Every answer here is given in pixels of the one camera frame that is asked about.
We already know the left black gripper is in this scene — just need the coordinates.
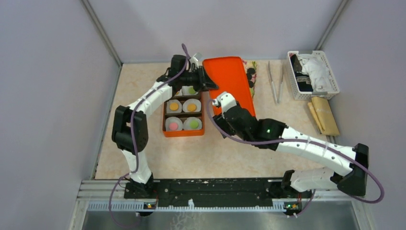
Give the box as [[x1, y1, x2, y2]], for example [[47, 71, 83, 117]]
[[180, 65, 219, 92]]

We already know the green cookie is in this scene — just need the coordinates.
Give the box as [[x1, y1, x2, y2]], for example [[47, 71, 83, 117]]
[[189, 120, 199, 129], [187, 87, 197, 95]]

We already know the orange box lid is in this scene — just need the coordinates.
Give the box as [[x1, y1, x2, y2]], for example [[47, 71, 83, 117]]
[[203, 56, 256, 116]]

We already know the orange compartment box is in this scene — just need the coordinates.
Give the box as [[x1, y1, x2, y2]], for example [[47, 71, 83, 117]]
[[162, 92, 205, 138]]

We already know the floral tray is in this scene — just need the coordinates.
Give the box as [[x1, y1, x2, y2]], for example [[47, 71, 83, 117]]
[[242, 59, 258, 98]]

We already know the pink cookie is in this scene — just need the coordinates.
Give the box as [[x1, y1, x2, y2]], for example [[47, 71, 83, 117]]
[[168, 122, 179, 131]]

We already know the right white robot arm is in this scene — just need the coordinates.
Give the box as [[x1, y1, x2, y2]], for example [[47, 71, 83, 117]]
[[211, 92, 371, 197]]

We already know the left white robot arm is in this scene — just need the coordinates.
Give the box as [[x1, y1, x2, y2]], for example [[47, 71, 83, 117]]
[[112, 53, 219, 198]]

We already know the white paper cup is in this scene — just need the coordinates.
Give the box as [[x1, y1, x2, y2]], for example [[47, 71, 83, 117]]
[[181, 86, 193, 96], [166, 99, 182, 114], [175, 90, 183, 96], [182, 99, 202, 113], [183, 117, 203, 130], [165, 116, 183, 131]]

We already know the black cookie upper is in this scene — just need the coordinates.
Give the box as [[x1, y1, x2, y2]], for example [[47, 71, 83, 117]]
[[247, 68, 256, 75]]

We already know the white plastic basket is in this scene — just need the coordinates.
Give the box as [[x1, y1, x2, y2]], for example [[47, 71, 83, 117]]
[[285, 51, 339, 100]]

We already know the black item in basket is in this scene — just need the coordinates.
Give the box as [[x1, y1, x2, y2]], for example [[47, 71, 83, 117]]
[[290, 54, 314, 92]]

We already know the white cloth in basket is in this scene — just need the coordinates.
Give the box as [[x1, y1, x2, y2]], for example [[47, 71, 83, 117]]
[[298, 54, 333, 92]]

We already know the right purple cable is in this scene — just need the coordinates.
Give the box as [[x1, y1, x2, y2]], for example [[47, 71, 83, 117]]
[[206, 98, 385, 218]]

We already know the purple cable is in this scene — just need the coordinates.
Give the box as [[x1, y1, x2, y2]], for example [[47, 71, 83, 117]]
[[108, 43, 192, 228], [206, 98, 385, 218]]

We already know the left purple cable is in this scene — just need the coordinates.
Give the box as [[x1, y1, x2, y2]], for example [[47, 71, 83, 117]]
[[108, 43, 192, 228]]

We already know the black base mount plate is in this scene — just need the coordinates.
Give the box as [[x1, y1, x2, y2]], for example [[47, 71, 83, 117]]
[[124, 177, 312, 215]]

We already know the aluminium frame rail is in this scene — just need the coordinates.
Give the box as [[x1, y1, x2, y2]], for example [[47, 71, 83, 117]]
[[69, 178, 374, 230]]

